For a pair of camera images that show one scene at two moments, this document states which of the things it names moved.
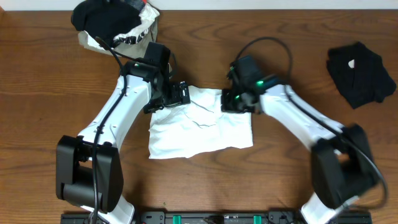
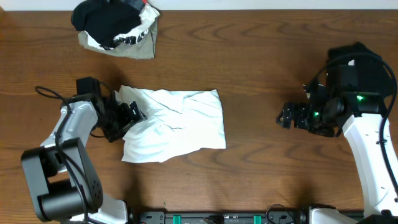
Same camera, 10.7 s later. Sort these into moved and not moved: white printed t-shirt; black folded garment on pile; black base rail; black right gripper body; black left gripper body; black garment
Moved: black right gripper body; white printed t-shirt; black left gripper body
Not moved: black garment; black base rail; black folded garment on pile
